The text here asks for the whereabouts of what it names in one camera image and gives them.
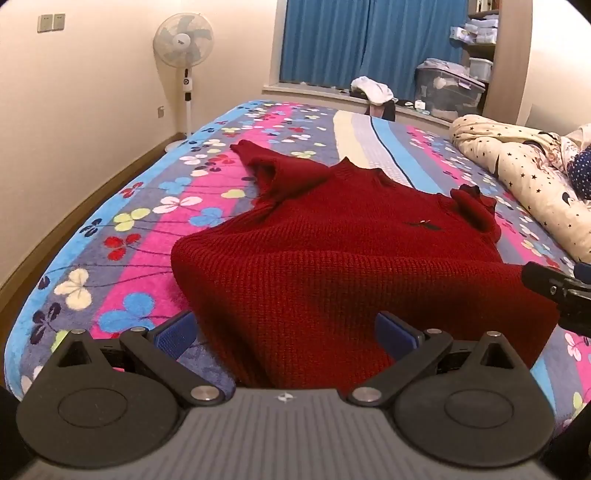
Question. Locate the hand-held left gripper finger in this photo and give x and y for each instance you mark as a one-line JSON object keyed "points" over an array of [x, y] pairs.
{"points": [[393, 334]]}

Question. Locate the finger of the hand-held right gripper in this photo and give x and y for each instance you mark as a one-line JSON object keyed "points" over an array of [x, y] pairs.
{"points": [[542, 279]]}

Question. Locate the red knit sweater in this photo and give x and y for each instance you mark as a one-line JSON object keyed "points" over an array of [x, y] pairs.
{"points": [[351, 277]]}

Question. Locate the white clothes pile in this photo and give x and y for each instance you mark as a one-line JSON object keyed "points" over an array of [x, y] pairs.
{"points": [[371, 88]]}

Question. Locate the cream star-printed quilt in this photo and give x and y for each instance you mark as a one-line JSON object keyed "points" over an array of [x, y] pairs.
{"points": [[526, 175]]}

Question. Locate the dark blue dotted cloth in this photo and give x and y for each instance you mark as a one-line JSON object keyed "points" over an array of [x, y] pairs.
{"points": [[582, 170]]}

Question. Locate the clear plastic storage box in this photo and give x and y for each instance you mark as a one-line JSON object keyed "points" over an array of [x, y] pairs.
{"points": [[445, 90]]}

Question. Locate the small translucent storage box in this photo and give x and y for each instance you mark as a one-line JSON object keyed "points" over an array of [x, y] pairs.
{"points": [[480, 69]]}

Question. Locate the dark chair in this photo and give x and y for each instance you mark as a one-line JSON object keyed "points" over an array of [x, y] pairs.
{"points": [[385, 110]]}

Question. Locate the wooden shelf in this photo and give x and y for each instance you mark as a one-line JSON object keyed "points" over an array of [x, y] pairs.
{"points": [[489, 46]]}

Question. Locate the window sill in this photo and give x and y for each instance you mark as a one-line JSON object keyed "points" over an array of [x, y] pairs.
{"points": [[323, 94]]}

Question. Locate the floral striped blanket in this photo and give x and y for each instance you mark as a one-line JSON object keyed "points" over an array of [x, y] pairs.
{"points": [[138, 258]]}

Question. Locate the blue curtain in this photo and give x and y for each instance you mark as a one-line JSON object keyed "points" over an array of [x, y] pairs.
{"points": [[369, 41]]}

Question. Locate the white standing fan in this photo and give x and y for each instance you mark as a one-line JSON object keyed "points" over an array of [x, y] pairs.
{"points": [[184, 44]]}

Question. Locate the wall switch plate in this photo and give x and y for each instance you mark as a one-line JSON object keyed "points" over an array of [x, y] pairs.
{"points": [[58, 21], [45, 22]]}

